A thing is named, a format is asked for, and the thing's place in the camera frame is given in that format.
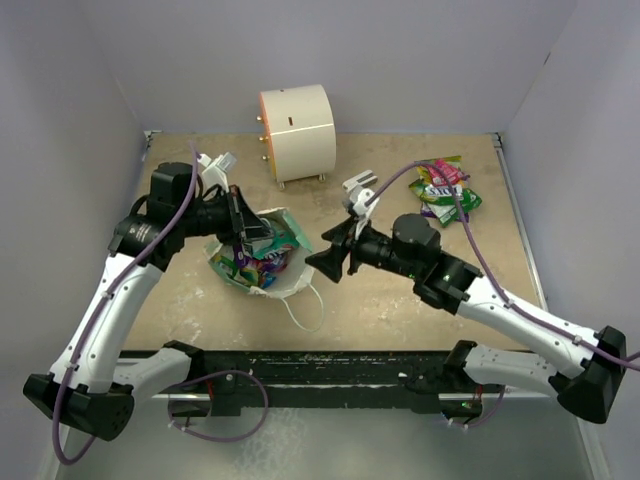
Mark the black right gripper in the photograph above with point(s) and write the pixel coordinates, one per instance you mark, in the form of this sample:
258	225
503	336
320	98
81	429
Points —
330	261

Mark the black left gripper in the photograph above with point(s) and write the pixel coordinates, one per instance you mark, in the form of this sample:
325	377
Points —
253	228

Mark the green paper bag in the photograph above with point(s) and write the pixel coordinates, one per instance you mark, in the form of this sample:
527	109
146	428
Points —
275	269

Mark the purple snack packet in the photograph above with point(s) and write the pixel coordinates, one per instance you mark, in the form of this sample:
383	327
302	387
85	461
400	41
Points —
439	201

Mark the green Fox's candy packet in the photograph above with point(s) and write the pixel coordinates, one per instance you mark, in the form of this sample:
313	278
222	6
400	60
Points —
423	172

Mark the yellow green snack packet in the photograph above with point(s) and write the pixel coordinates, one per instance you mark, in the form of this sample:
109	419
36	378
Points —
447	214

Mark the pink red snack packet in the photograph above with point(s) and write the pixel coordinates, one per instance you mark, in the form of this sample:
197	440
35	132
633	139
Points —
447	169

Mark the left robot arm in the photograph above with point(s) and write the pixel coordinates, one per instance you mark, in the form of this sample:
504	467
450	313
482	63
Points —
84	388

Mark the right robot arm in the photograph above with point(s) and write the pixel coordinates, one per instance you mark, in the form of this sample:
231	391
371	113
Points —
579	367

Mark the small white stapler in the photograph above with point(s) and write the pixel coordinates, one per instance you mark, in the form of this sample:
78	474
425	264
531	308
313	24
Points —
361	180

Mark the white cylindrical drawer cabinet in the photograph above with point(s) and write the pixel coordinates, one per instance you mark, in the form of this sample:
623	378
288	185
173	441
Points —
299	133

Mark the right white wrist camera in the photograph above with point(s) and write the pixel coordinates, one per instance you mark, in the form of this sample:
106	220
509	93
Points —
360	204

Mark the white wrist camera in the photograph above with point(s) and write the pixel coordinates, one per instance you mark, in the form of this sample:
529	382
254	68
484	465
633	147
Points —
360	204
215	171

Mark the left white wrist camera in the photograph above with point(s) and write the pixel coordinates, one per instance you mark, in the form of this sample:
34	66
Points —
215	171

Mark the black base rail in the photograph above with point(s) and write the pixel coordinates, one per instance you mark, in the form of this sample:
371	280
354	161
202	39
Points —
419	381

